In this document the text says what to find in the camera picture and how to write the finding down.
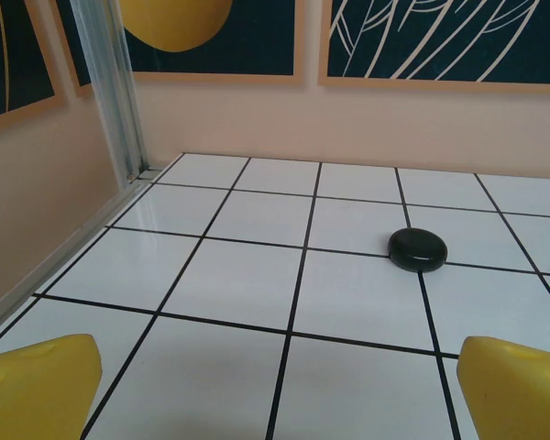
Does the aluminium frame post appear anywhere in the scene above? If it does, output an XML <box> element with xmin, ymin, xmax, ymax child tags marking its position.
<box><xmin>68</xmin><ymin>0</ymin><xmax>152</xmax><ymax>182</ymax></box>

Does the black earbuds charging case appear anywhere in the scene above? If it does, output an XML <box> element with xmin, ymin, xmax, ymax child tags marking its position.
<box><xmin>387</xmin><ymin>227</ymin><xmax>449</xmax><ymax>275</ymax></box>

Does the yellow ellipse wall panel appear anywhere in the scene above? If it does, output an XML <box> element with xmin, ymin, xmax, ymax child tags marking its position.
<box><xmin>49</xmin><ymin>0</ymin><xmax>306</xmax><ymax>98</ymax></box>

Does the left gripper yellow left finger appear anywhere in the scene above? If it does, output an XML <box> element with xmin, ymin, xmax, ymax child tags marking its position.
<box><xmin>0</xmin><ymin>333</ymin><xmax>104</xmax><ymax>440</ymax></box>

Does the aluminium table edge rail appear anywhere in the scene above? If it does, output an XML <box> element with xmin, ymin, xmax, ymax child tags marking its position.
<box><xmin>0</xmin><ymin>167</ymin><xmax>164</xmax><ymax>343</ymax></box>

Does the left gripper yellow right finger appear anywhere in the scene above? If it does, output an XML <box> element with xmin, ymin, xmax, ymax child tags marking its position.
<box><xmin>456</xmin><ymin>335</ymin><xmax>550</xmax><ymax>440</ymax></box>

